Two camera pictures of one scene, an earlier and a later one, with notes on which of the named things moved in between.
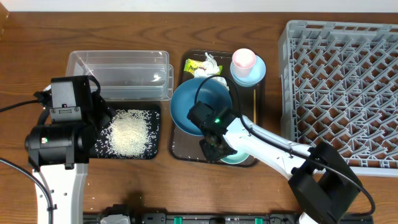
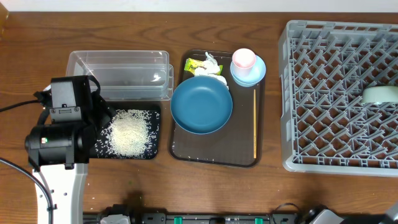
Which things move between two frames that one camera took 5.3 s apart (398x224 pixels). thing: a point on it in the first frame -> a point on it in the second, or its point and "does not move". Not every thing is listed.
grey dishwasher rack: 339,86 does not move
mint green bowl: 236,158 -> 380,94
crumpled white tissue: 209,68 does not move
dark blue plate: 211,92 does not move
